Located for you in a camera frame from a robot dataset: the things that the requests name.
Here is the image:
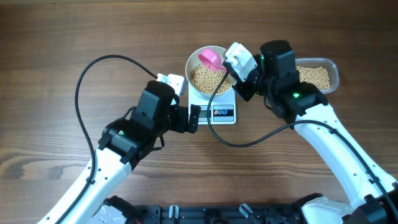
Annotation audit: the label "white round bowl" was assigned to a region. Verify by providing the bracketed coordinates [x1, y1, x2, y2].
[185, 45, 235, 100]

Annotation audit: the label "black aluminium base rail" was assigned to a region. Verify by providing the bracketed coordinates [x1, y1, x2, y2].
[93, 194, 312, 224]

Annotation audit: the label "soybeans in white bowl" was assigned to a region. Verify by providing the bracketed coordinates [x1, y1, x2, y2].
[190, 64, 225, 95]

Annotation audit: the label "pile of soybeans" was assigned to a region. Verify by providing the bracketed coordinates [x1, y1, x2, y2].
[296, 66, 330, 90]

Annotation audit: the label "left black camera cable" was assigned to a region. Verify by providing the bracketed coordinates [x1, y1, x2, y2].
[54, 54, 159, 224]

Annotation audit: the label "pink plastic measuring scoop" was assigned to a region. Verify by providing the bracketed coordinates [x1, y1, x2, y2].
[198, 48, 226, 72]

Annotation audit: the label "white digital kitchen scale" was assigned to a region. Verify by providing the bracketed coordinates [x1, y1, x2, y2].
[188, 85, 237, 125]

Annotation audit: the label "clear plastic container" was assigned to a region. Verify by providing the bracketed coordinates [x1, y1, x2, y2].
[295, 58, 340, 94]

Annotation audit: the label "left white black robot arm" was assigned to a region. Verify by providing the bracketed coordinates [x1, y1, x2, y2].
[41, 80, 201, 223]

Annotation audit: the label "right black camera cable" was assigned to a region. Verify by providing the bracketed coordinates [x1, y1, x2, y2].
[206, 68, 398, 218]

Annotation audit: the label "black camera cable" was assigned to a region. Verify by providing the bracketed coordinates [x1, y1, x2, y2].
[54, 54, 159, 224]
[206, 68, 398, 218]

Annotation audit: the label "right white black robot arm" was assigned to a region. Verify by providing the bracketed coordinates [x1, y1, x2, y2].
[223, 40, 397, 223]

